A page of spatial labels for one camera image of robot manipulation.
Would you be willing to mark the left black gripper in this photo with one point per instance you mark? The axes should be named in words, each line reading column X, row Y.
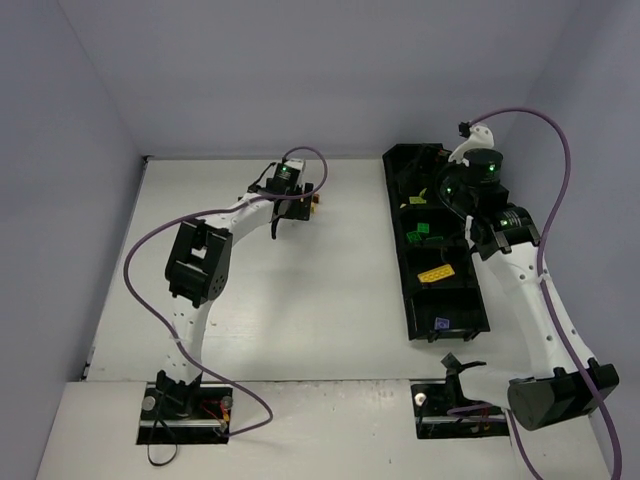
column 298, row 209

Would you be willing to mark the dark green curved lego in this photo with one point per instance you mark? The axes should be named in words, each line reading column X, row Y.
column 413, row 237

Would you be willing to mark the dark green square lego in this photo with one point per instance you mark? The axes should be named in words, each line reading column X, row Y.
column 423, row 228

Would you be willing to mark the yellow long lego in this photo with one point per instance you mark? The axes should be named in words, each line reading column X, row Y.
column 436, row 274

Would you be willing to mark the purple square lego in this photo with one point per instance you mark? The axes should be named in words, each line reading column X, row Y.
column 441, row 324

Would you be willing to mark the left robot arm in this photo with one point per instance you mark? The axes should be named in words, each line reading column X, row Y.
column 198, row 268

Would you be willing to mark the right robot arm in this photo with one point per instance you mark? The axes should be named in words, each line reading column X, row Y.
column 562, row 378

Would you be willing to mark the black compartment bin row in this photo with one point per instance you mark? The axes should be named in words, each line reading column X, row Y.
column 408, row 168

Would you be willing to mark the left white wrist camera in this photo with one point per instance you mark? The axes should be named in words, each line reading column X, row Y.
column 290, row 170

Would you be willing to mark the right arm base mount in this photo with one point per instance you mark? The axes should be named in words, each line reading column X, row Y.
column 442, row 412

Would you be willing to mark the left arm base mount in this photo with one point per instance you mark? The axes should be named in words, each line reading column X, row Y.
column 205, row 422

